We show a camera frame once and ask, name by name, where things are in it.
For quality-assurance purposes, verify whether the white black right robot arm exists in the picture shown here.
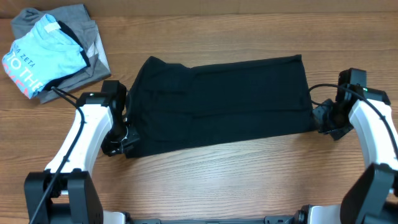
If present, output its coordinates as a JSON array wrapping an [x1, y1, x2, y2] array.
[[287, 68, 397, 224]]

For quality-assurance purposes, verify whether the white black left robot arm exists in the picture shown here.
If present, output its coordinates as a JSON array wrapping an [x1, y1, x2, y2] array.
[[24, 80, 132, 224]]

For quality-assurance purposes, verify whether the light blue folded t-shirt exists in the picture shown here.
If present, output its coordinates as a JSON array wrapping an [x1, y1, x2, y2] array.
[[2, 14, 89, 99]]

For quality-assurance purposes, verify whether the grey folded garment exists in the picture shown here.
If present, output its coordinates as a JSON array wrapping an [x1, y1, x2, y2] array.
[[11, 4, 111, 92]]

